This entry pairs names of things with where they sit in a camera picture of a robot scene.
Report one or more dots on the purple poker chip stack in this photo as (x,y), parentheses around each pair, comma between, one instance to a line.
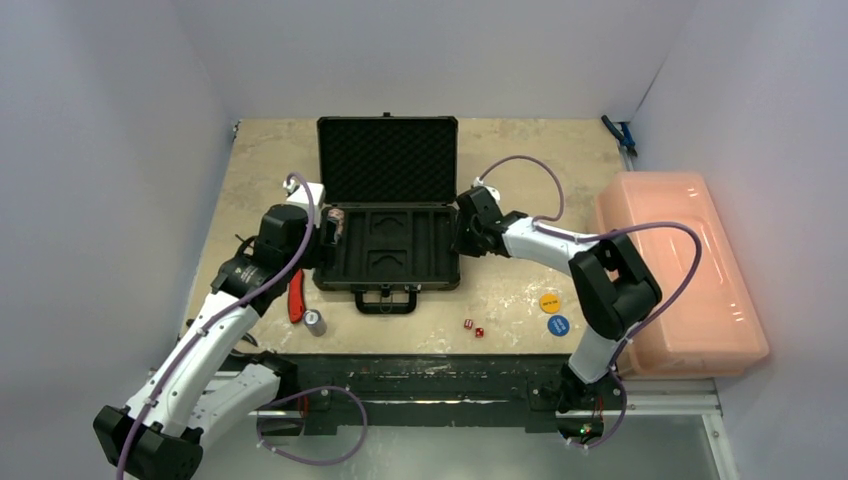
(314,322)

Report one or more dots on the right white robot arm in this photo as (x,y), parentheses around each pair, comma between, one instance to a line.
(615,289)

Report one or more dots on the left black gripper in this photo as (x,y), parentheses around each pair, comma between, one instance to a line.
(322,253)

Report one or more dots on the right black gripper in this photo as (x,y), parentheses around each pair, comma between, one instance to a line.
(462,234)

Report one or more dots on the yellow dealer button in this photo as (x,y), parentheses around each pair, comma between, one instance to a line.
(550,303)

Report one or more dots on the red black folding knife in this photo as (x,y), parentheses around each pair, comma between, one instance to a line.
(296,305)

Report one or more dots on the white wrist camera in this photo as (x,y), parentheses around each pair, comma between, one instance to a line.
(303,194)
(495,194)

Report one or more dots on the blue dealer button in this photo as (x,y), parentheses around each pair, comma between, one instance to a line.
(558,325)

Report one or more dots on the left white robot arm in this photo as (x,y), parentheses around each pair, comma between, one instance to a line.
(163,431)

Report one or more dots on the black poker set case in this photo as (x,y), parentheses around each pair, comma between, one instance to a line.
(395,177)

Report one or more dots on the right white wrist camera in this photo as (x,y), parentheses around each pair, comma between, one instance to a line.
(495,194)

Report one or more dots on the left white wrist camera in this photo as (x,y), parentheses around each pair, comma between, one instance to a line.
(303,194)

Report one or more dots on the blue handled pliers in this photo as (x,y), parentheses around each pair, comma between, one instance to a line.
(621,132)

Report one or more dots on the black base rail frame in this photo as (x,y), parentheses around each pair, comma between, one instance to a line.
(323,393)

